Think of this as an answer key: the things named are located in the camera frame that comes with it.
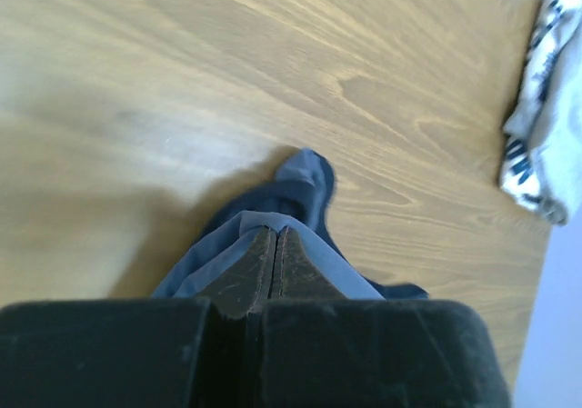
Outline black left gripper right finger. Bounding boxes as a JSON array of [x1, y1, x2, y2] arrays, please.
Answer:
[[258, 228, 509, 407]]

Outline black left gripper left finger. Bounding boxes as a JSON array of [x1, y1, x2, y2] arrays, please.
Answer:
[[1, 228, 277, 407]]

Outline blue tank top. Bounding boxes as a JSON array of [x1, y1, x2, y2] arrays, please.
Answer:
[[153, 148, 428, 299]]

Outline folded grey tank top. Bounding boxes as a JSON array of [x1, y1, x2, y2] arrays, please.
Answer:
[[530, 39, 581, 225]]

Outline folded white printed tank top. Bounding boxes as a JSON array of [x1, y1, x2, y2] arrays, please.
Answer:
[[498, 0, 581, 219]]

